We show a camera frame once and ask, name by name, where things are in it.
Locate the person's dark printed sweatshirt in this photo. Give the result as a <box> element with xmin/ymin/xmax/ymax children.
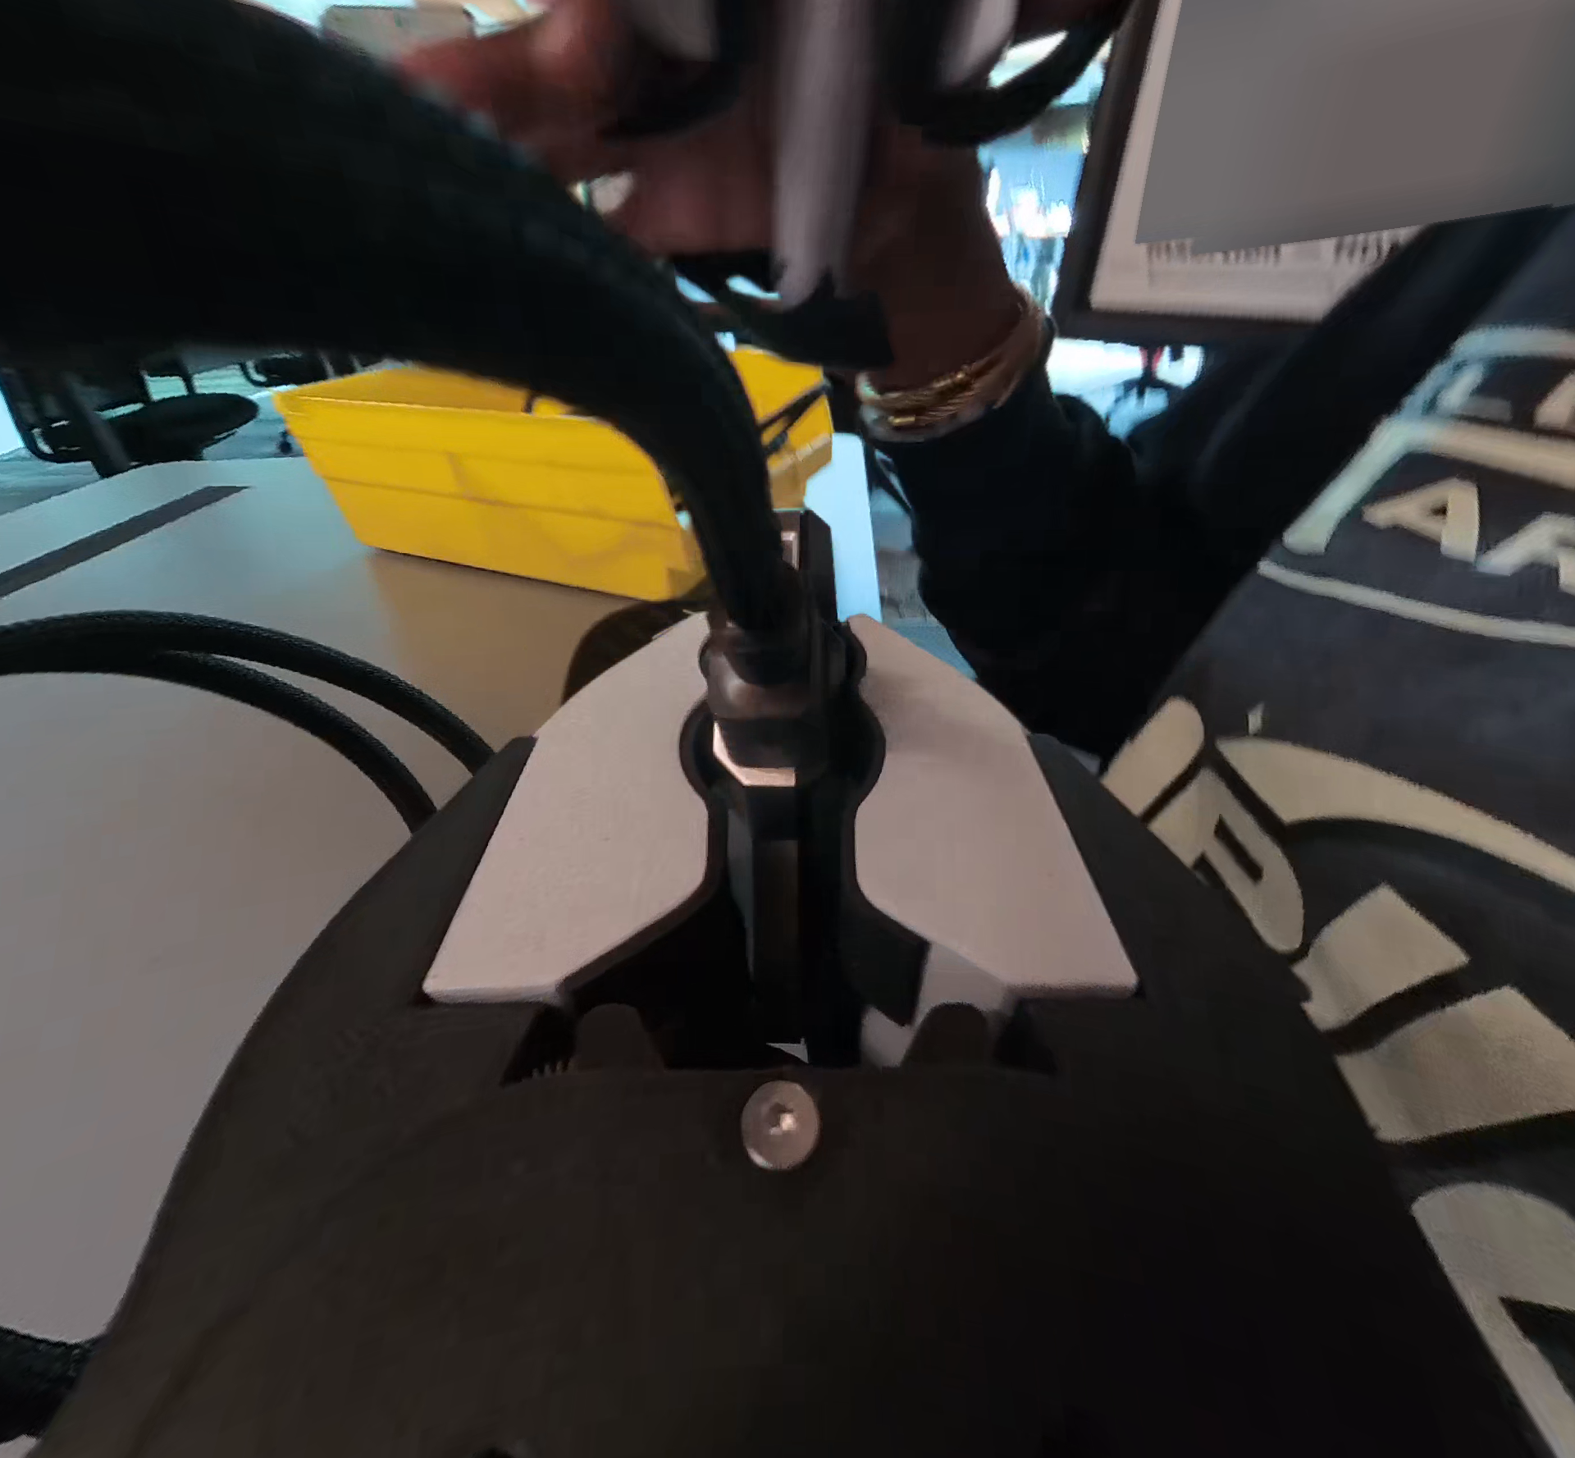
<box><xmin>1101</xmin><ymin>208</ymin><xmax>1575</xmax><ymax>1458</ymax></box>

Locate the person's right forearm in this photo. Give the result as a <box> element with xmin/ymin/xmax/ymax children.
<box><xmin>861</xmin><ymin>376</ymin><xmax>1244</xmax><ymax>746</ymax></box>

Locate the gold bracelet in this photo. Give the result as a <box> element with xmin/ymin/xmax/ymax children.
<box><xmin>854</xmin><ymin>295</ymin><xmax>1057</xmax><ymax>441</ymax></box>

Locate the person's right hand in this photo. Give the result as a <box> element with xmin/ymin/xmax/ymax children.
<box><xmin>407</xmin><ymin>0</ymin><xmax>1048</xmax><ymax>378</ymax></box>

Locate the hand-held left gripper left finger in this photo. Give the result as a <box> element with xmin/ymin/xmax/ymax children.
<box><xmin>422</xmin><ymin>619</ymin><xmax>746</xmax><ymax>1007</ymax></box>

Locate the black framed tag sign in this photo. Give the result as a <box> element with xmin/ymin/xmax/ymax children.
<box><xmin>1055</xmin><ymin>0</ymin><xmax>1575</xmax><ymax>350</ymax></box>

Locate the black braided hdmi cable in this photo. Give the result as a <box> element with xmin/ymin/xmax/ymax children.
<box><xmin>0</xmin><ymin>0</ymin><xmax>863</xmax><ymax>832</ymax></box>

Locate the yellow plastic bin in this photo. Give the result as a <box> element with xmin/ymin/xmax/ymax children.
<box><xmin>271</xmin><ymin>348</ymin><xmax>836</xmax><ymax>601</ymax></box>

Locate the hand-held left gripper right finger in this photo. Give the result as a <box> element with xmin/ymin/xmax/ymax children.
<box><xmin>846</xmin><ymin>614</ymin><xmax>1141</xmax><ymax>1064</ymax></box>

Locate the black office chair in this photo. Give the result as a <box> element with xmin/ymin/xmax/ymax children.
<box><xmin>0</xmin><ymin>357</ymin><xmax>262</xmax><ymax>477</ymax></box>

